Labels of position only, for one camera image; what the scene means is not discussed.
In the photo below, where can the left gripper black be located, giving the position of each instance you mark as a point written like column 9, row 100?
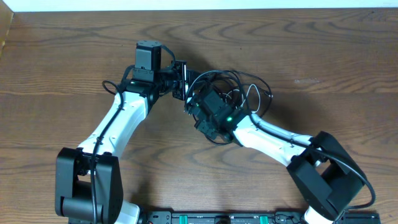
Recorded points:
column 189, row 76

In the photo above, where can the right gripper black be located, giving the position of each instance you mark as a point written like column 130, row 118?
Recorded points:
column 211, row 132

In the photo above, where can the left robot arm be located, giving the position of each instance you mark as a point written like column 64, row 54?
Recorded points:
column 88, row 183

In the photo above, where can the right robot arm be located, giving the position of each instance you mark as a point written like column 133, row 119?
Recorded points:
column 322, row 170

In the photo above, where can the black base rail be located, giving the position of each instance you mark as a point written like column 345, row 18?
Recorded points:
column 165, row 217

